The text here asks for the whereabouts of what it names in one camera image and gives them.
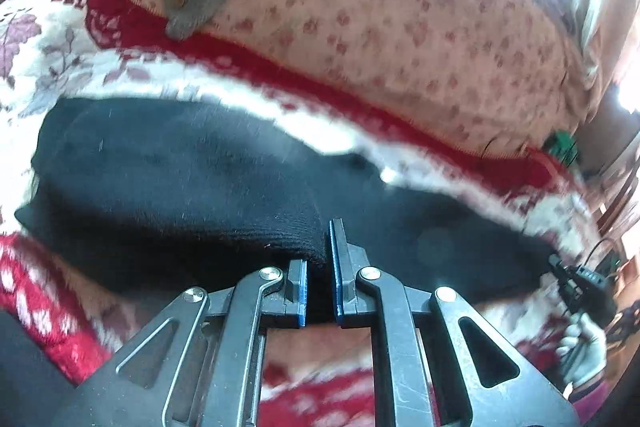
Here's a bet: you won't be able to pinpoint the red floral plush blanket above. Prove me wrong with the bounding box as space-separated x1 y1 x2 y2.
0 0 608 427

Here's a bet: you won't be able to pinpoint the green object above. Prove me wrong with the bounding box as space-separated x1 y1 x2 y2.
544 131 585 168

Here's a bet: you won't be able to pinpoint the pink floral quilt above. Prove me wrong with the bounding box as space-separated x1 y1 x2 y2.
92 0 591 158

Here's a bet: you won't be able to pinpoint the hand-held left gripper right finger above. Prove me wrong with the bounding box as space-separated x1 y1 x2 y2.
327 218 581 427

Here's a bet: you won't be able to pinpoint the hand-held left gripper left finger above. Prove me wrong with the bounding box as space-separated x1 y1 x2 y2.
52 259 308 427

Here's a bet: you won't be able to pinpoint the black pants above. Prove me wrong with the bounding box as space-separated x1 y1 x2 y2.
14 96 558 325

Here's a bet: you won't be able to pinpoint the person's right hand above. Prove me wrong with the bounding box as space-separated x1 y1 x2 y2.
556 313 609 389

